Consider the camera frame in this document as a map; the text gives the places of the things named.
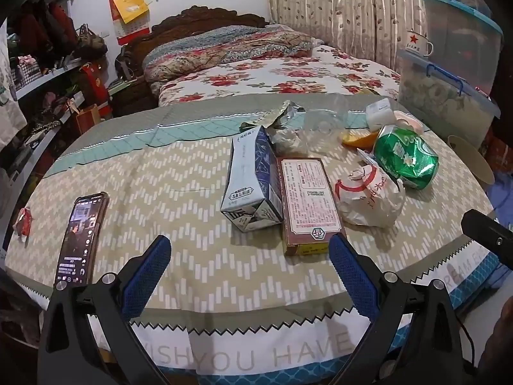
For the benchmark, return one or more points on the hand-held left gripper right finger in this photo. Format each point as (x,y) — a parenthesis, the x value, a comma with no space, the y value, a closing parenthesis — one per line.
(352,276)

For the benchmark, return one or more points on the red gift bag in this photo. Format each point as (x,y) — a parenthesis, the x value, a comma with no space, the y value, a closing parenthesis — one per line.
(96,84)

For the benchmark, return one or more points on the brown paper bag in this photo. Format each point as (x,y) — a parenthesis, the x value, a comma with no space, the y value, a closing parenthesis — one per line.
(88,118)

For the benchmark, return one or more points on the person's right forearm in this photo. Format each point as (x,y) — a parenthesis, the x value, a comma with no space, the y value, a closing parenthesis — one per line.
(503,337)

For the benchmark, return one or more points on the crushed green can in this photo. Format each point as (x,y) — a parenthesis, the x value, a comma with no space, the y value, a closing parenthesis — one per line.
(404,154)

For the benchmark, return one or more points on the red yellow wall calendar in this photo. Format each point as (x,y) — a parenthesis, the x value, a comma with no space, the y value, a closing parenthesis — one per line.
(128,8)

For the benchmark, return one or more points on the white enamel mug red star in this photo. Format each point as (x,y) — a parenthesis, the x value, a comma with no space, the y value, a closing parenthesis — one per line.
(417,44)

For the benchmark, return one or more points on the white printed cloth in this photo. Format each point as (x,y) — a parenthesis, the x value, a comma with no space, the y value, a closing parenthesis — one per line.
(8,80)

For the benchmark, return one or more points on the blue white milk carton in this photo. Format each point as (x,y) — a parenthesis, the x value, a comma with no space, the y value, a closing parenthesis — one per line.
(248,176)

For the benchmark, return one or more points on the brown handbag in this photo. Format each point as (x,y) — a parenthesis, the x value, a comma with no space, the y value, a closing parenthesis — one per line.
(90,42)

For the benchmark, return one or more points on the yellow cloth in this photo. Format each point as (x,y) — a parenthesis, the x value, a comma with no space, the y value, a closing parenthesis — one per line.
(364,92)

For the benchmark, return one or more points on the blue clothing bundle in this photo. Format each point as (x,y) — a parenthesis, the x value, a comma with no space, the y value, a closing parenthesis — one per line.
(503,192)

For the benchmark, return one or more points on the metal shelf with clothes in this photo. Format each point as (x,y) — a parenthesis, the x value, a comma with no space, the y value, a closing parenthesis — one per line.
(48,76)

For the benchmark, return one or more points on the white tissue packet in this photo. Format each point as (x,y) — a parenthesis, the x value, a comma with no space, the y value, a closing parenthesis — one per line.
(378,112)

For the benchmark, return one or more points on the black smartphone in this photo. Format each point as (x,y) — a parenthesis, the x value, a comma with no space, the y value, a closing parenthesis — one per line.
(80,236)

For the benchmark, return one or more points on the foil wrapper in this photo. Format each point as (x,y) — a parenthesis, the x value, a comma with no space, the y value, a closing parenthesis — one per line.
(276,114)

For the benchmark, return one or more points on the red wrapper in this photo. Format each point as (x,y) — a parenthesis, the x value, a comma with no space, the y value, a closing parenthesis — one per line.
(24,222)

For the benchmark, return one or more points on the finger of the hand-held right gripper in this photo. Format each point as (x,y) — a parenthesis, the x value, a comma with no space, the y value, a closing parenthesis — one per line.
(489,234)

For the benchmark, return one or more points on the folded floral quilt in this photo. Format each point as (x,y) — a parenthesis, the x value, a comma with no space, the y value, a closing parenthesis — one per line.
(224,48)

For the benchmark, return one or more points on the carved wooden headboard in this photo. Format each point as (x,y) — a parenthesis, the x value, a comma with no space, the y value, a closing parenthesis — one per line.
(136,48)

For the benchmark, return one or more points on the chevron patterned blanket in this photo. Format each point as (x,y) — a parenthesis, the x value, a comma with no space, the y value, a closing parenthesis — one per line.
(180,208)

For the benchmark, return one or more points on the leaf print curtain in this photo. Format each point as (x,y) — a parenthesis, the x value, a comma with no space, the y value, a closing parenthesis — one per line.
(340,4)

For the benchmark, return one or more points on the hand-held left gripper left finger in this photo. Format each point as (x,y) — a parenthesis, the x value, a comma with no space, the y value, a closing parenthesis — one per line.
(146,276)

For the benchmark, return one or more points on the orange cardboard box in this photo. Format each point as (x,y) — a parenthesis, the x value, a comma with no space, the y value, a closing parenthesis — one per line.
(497,148)

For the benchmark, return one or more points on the beige trash bin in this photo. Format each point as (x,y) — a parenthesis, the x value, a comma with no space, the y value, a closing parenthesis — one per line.
(469,156)

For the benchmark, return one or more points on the orange bread piece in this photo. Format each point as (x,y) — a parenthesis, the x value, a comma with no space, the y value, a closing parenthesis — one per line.
(360,139)

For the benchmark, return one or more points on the brown cardboard medicine box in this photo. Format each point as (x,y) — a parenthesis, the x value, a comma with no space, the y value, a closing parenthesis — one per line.
(308,200)

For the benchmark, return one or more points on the white paper food bag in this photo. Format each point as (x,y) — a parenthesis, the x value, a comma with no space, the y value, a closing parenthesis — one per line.
(368,200)

